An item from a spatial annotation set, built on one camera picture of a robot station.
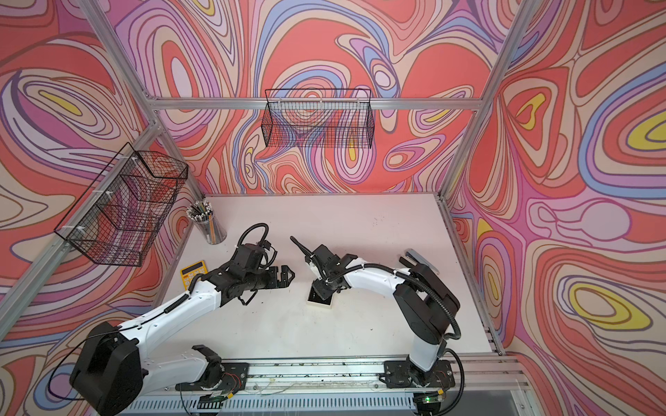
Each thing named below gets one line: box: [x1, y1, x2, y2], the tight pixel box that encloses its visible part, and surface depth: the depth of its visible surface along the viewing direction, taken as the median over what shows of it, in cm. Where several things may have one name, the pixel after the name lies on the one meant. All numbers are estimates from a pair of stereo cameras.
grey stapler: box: [404, 248, 440, 275], surface depth 98 cm
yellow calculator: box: [180, 260, 209, 291], surface depth 95 cm
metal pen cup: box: [186, 197, 228, 246], surface depth 95 cm
